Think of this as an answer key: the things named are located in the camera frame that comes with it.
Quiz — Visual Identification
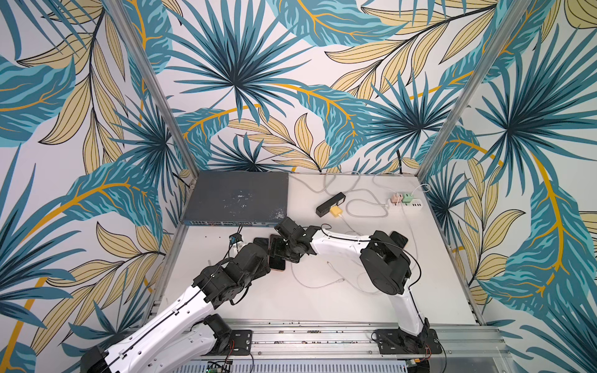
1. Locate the white charging cable phone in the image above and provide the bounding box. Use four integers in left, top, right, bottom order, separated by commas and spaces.
326, 204, 428, 295
291, 260, 346, 290

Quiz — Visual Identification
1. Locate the grey network switch box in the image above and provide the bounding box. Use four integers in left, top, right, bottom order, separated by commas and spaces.
182, 171, 289, 227

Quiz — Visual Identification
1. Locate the white power strip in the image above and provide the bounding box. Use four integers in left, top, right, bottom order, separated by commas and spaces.
386, 198, 424, 211

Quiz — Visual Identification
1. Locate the black smartphone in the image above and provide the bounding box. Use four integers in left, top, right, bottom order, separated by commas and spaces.
253, 237, 269, 253

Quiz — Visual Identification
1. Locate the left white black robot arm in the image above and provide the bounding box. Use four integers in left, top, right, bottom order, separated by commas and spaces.
80, 243, 270, 372

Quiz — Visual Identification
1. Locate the left aluminium frame post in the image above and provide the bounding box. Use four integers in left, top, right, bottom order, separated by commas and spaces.
104, 0, 199, 180

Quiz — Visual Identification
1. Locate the aluminium front rail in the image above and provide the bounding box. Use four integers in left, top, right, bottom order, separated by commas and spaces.
109, 318, 514, 373

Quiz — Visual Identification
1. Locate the right aluminium frame post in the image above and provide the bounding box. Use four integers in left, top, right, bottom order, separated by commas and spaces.
416, 0, 531, 181

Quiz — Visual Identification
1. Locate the aluminium frame post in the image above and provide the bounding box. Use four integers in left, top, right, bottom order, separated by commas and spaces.
104, 0, 199, 180
416, 0, 531, 181

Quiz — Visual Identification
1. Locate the green plug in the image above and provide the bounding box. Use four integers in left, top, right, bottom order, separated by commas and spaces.
402, 193, 415, 205

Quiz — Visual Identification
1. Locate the yellow plug adapter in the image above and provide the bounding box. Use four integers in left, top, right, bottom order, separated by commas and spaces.
330, 206, 343, 218

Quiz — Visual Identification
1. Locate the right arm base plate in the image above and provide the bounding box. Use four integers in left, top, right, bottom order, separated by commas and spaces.
372, 329, 442, 355

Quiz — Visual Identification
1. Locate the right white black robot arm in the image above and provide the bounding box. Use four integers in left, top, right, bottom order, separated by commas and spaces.
269, 218, 429, 348

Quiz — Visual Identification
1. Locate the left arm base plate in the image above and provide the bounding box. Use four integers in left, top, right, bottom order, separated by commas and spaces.
207, 329, 253, 356

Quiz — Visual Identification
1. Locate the grey power cord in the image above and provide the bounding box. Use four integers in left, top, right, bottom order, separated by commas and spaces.
291, 171, 428, 219

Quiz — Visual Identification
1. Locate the pink plug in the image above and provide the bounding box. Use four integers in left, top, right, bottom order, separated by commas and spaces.
390, 194, 404, 205

